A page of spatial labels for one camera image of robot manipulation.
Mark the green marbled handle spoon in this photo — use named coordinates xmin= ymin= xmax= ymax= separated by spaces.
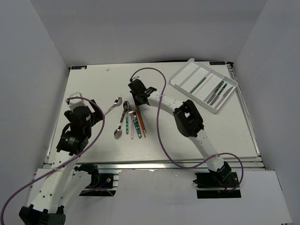
xmin=123 ymin=100 xmax=129 ymax=135

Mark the blue label sticker left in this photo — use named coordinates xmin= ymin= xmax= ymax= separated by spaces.
xmin=70 ymin=65 xmax=87 ymax=70

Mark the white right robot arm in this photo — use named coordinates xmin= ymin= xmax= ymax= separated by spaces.
xmin=128 ymin=79 xmax=232 ymax=187

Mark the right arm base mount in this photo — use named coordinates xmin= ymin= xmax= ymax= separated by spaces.
xmin=193 ymin=172 xmax=241 ymax=199

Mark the blue label sticker right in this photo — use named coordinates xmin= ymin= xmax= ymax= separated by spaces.
xmin=209 ymin=61 xmax=226 ymax=66

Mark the pink handled knife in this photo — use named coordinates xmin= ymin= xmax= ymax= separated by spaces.
xmin=214 ymin=87 xmax=233 ymax=109

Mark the blue label sticker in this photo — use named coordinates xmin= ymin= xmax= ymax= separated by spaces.
xmin=70 ymin=65 xmax=87 ymax=70
xmin=209 ymin=61 xmax=226 ymax=66

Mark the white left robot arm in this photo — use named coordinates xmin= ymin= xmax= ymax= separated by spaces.
xmin=19 ymin=92 xmax=104 ymax=225

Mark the brown marbled handle knife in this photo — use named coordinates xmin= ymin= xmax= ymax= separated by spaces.
xmin=206 ymin=81 xmax=224 ymax=104

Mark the pink handled spoon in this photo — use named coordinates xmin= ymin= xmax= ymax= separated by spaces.
xmin=104 ymin=97 xmax=122 ymax=116

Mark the brown marbled handle spoon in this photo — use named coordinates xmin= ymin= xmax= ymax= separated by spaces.
xmin=114 ymin=100 xmax=129 ymax=139

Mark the green marbled handle fork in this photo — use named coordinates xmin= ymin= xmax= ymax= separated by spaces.
xmin=129 ymin=104 xmax=142 ymax=138

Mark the white divided utensil tray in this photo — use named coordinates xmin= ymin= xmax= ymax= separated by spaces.
xmin=169 ymin=58 xmax=238 ymax=113

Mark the green marbled handle knife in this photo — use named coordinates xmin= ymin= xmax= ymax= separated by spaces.
xmin=210 ymin=83 xmax=227 ymax=106

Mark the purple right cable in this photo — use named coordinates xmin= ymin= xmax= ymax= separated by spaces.
xmin=130 ymin=67 xmax=246 ymax=193

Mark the pink handled fork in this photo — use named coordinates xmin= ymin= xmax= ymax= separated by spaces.
xmin=129 ymin=104 xmax=135 ymax=140

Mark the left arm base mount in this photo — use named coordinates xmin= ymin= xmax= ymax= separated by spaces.
xmin=74 ymin=164 xmax=118 ymax=196

